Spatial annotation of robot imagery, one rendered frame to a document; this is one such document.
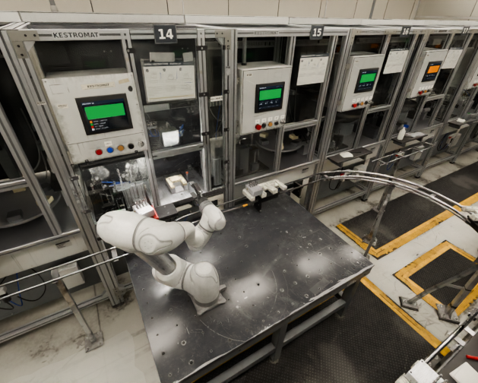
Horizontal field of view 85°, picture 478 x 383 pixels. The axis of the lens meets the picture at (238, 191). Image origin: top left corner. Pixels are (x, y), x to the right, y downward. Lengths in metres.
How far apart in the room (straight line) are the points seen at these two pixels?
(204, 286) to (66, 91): 1.23
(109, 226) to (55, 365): 1.66
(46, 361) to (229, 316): 1.49
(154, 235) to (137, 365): 1.53
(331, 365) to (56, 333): 2.12
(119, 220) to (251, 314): 0.95
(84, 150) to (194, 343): 1.22
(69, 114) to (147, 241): 0.93
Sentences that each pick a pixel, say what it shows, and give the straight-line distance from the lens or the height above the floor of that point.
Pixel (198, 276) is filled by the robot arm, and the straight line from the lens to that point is 1.48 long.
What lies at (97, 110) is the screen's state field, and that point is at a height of 1.66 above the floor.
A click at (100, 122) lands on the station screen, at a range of 1.67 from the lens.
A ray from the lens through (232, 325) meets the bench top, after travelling 1.62.
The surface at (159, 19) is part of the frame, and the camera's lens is 2.50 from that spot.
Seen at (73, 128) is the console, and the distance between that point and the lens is 1.69.
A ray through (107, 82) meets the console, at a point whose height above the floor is 1.79.
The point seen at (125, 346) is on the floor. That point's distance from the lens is 2.46.
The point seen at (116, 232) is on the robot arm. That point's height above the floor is 1.44.
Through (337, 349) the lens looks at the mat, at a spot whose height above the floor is 0.01.
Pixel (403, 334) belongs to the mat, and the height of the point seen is 0.01.
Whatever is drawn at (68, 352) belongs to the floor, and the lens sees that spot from 2.61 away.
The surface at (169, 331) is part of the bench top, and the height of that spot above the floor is 0.68.
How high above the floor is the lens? 2.11
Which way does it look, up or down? 34 degrees down
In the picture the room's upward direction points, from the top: 2 degrees clockwise
